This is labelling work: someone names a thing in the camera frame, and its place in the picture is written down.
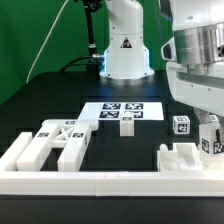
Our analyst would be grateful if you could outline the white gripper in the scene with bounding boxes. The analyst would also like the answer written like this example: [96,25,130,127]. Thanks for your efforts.
[161,38,224,124]

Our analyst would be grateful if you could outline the white chair seat piece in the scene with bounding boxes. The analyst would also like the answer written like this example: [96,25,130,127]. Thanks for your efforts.
[157,143,203,172]

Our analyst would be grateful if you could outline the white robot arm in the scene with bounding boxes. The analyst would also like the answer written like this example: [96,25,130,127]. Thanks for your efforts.
[100,0,224,118]

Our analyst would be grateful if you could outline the white chair back piece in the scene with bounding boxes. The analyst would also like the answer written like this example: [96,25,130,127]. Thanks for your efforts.
[16,119,99,172]

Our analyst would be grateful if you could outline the white tagged cube right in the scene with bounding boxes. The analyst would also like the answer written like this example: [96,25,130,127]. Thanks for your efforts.
[210,114,219,122]

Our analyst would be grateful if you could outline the white tagged cube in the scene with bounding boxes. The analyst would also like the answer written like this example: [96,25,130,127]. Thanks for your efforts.
[173,116,190,135]
[210,114,219,122]

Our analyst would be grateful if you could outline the white tagged cube left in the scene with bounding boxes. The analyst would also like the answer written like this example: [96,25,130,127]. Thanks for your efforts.
[173,116,190,135]

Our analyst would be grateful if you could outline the white marker base plate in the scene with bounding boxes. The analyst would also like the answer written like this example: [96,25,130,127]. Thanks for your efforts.
[78,102,164,120]

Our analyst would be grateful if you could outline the black cable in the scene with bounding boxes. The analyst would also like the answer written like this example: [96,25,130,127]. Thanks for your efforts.
[59,54,105,73]

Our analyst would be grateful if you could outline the black camera pole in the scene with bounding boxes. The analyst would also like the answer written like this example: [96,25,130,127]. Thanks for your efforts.
[74,0,105,73]

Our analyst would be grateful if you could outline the white U-shaped frame fence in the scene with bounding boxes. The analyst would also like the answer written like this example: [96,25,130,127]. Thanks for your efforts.
[0,132,224,197]

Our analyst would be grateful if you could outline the white cable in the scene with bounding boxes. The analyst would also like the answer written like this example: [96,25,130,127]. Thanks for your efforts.
[25,0,70,84]

